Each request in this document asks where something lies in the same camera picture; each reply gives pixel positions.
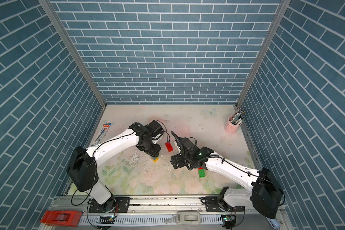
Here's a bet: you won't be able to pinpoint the green small square lego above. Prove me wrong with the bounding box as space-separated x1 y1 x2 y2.
198 169 206 178

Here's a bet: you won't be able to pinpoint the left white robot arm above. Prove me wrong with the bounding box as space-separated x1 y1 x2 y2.
67 120 168 213

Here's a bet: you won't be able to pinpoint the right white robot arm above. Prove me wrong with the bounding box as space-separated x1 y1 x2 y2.
171 133 285 219

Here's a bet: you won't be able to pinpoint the red long lego brick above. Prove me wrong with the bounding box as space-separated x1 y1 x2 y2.
165 142 173 152

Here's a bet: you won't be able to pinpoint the pen package box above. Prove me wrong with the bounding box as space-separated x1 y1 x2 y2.
92 123 111 146

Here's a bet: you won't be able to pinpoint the pink pen cup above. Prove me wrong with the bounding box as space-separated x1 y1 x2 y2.
224 115 242 135

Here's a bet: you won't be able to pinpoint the pens in cup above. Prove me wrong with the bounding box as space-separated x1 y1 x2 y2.
229 108 245 125

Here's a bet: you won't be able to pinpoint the light blue object corner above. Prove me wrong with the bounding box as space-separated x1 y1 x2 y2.
267 218 280 230

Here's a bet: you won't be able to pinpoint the grey clamp handle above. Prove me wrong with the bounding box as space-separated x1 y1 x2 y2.
164 211 201 226

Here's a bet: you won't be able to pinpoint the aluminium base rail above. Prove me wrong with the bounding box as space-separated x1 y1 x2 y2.
50 195 289 230

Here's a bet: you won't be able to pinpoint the red tool on rail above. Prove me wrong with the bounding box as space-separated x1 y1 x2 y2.
40 210 82 227

